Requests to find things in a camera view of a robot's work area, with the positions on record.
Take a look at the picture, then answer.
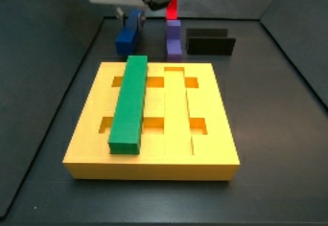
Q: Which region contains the blue long block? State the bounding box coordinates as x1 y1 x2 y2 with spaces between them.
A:
115 10 142 56

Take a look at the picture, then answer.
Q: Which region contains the yellow slotted board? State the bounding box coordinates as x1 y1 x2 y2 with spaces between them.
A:
63 62 239 181

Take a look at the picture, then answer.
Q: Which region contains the red stepped block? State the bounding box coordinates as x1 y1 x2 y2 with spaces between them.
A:
166 0 178 20

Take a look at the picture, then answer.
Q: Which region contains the purple stepped block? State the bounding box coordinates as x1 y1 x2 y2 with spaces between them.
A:
164 20 182 61

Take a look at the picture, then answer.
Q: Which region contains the green long block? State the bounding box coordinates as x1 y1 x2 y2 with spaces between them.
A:
107 56 147 155

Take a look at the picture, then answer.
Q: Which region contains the black angle bracket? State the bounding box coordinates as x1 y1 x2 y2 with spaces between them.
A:
186 29 235 56

